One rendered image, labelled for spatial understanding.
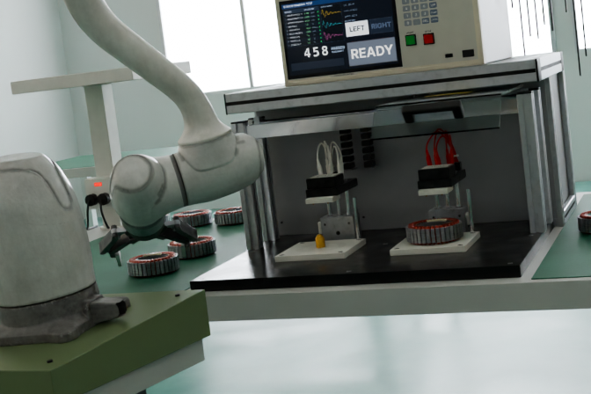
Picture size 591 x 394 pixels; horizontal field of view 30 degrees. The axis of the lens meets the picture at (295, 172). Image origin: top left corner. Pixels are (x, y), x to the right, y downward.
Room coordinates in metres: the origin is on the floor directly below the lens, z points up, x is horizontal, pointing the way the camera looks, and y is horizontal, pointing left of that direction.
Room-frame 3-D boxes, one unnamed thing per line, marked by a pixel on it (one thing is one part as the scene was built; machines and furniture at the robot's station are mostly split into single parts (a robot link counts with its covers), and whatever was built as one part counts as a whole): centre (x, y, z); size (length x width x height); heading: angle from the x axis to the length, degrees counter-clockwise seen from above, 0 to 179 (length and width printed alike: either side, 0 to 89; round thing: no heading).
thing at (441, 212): (2.30, -0.31, 0.80); 0.07 x 0.05 x 0.06; 69
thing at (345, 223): (2.39, -0.08, 0.80); 0.07 x 0.05 x 0.06; 69
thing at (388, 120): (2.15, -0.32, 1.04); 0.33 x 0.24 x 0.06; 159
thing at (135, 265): (2.37, 0.33, 0.77); 0.11 x 0.11 x 0.04
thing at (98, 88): (3.07, 0.50, 0.98); 0.37 x 0.35 x 0.46; 69
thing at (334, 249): (2.25, -0.03, 0.78); 0.15 x 0.15 x 0.01; 69
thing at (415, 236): (2.17, -0.26, 0.80); 0.11 x 0.11 x 0.04
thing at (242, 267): (2.22, -0.15, 0.76); 0.64 x 0.47 x 0.02; 69
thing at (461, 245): (2.17, -0.26, 0.78); 0.15 x 0.15 x 0.01; 69
